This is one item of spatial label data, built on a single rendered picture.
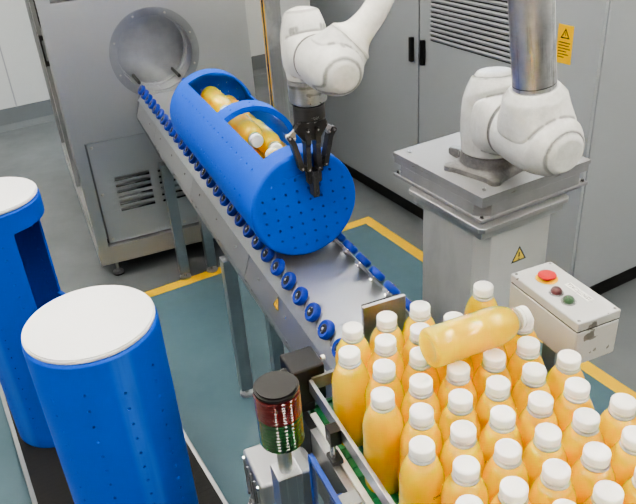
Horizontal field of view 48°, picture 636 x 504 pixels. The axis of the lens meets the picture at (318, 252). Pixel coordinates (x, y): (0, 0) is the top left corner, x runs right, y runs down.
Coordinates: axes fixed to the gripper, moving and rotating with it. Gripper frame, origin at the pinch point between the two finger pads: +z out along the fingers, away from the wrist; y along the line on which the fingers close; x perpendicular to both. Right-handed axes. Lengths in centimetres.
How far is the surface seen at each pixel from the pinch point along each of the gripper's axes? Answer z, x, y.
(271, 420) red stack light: -6, -80, -40
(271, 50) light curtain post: -5, 107, 29
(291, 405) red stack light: -8, -80, -37
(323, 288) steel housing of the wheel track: 23.3, -11.4, -4.1
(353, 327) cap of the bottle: 6, -51, -14
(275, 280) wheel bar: 23.3, -2.1, -13.3
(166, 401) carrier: 33, -23, -48
